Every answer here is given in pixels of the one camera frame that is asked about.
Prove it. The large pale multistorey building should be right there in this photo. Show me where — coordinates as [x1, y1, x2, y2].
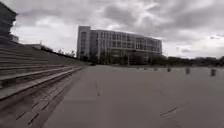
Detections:
[75, 25, 164, 66]

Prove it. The grey paved plaza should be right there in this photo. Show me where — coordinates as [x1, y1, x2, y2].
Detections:
[42, 64, 224, 128]

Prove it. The slotted paving strip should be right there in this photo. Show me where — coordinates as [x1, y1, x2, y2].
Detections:
[0, 68, 84, 128]

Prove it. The row of trees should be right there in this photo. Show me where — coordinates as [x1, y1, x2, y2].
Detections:
[79, 53, 224, 68]

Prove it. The row of bollards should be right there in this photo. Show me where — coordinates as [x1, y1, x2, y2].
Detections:
[135, 65, 218, 77]

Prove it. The dark building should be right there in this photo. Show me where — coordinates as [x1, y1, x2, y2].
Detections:
[0, 1, 18, 46]

